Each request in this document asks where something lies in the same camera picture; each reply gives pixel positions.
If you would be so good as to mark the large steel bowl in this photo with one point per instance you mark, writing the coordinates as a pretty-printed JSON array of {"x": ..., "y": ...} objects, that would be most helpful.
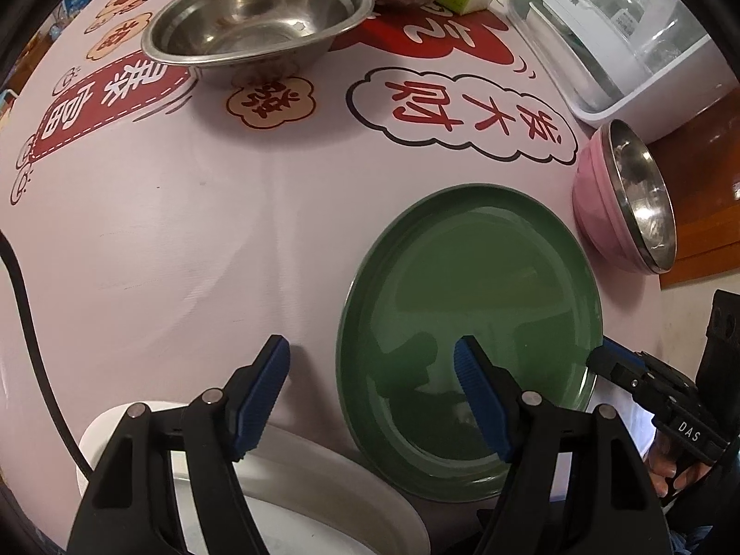
[{"x": 248, "y": 17}]

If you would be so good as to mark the white sterilizer cabinet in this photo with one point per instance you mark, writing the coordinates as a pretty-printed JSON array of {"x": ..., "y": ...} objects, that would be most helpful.
[{"x": 607, "y": 40}]

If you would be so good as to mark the green plate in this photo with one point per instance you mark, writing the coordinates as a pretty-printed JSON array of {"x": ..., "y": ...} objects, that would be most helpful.
[{"x": 462, "y": 277}]

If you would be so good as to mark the person's right hand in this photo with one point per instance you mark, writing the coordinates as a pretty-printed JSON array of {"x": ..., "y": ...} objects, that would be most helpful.
[{"x": 662, "y": 465}]

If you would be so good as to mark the pink printed tablecloth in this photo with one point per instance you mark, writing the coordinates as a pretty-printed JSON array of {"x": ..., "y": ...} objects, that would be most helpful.
[{"x": 173, "y": 214}]

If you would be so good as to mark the pink steel bowl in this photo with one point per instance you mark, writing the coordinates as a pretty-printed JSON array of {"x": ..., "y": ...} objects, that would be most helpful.
[{"x": 601, "y": 202}]

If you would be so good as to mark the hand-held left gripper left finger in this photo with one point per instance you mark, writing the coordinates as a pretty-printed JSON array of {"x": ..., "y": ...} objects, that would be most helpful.
[{"x": 260, "y": 399}]

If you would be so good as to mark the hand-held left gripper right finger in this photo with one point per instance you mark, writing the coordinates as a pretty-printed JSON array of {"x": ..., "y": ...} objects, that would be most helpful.
[{"x": 480, "y": 399}]

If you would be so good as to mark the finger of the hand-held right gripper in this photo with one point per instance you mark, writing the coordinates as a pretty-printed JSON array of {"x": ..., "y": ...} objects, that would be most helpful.
[
  {"x": 607, "y": 371},
  {"x": 624, "y": 352}
]

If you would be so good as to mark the white plate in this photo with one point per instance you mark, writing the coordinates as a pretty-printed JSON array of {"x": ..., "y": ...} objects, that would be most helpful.
[{"x": 324, "y": 462}]

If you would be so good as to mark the person's dark clothing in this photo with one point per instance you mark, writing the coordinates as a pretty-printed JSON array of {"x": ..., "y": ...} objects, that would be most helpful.
[{"x": 699, "y": 540}]

